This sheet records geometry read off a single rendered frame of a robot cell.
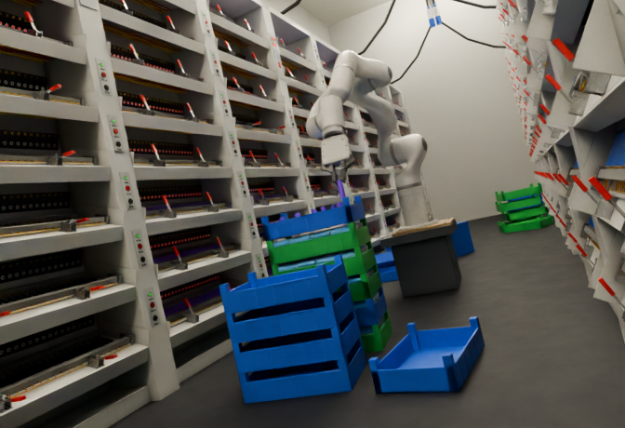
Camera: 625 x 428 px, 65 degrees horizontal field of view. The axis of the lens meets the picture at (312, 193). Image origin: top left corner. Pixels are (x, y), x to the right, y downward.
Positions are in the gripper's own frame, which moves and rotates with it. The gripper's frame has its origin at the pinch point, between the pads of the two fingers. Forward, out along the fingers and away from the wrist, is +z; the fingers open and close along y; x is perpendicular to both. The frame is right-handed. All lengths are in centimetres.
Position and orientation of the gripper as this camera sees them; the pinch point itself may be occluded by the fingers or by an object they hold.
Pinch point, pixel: (339, 177)
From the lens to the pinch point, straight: 163.8
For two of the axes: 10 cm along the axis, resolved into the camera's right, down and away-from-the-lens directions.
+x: -3.6, -3.9, -8.4
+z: 0.8, 8.9, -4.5
